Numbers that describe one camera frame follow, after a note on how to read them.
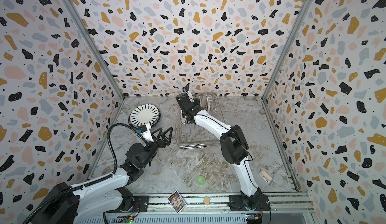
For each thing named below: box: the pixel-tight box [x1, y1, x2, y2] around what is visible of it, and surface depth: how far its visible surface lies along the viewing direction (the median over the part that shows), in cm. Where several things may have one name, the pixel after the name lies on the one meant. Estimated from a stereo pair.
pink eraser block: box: [258, 170, 272, 183], surface depth 83 cm
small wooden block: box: [203, 196, 212, 206], surface depth 76 cm
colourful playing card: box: [167, 190, 187, 214], surface depth 75 cm
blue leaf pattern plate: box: [128, 103, 162, 128], surface depth 109 cm
